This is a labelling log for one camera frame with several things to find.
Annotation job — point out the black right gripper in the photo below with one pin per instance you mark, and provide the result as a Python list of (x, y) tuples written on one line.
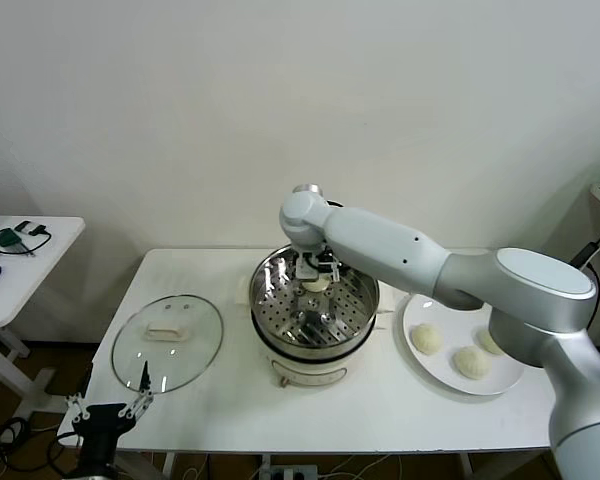
[(325, 262)]

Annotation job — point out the white steamed baozi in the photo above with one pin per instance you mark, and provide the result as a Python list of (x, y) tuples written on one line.
[(471, 363), (487, 345), (316, 287), (427, 340)]

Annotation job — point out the white round plate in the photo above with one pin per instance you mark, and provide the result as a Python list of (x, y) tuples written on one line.
[(430, 372)]

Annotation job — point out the white power strip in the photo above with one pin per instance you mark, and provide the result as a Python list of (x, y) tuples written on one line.
[(290, 472)]

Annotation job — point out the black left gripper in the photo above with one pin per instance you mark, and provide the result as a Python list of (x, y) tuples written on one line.
[(105, 420)]

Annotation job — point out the white side table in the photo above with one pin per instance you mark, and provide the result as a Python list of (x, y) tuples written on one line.
[(30, 270)]

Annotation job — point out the stainless steel steamer basket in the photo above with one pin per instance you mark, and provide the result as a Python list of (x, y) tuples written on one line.
[(270, 285)]

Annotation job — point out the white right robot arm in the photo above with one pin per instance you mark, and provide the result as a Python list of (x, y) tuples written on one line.
[(480, 280)]

